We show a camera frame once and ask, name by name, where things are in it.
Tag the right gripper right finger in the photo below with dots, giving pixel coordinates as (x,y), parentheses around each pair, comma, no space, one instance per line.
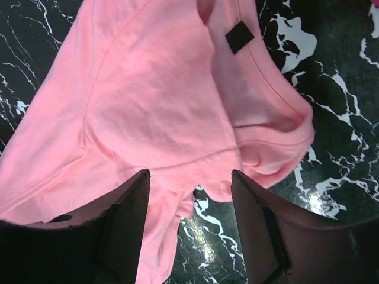
(285,243)

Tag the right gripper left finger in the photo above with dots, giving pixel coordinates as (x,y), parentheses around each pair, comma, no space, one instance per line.
(99,242)

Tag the pink t-shirt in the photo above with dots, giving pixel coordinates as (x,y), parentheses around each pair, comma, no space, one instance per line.
(185,89)

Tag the magenta folded t-shirt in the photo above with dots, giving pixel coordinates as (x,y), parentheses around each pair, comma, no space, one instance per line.
(373,11)

